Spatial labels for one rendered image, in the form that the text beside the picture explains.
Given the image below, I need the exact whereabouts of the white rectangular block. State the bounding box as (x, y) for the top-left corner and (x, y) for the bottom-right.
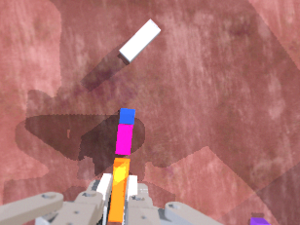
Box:
(120, 19), (161, 63)

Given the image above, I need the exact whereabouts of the magenta rod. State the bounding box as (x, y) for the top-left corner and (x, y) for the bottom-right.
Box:
(116, 124), (132, 155)

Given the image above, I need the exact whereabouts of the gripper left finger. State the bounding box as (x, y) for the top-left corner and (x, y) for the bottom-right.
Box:
(0, 173), (114, 225)

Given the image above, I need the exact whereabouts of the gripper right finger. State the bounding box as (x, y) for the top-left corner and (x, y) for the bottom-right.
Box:
(122, 175), (223, 225)

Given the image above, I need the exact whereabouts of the orange rod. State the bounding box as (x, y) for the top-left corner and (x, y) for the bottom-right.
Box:
(108, 158), (130, 222)

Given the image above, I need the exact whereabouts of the blue block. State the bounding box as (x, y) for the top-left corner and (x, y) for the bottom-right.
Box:
(120, 108), (135, 125)

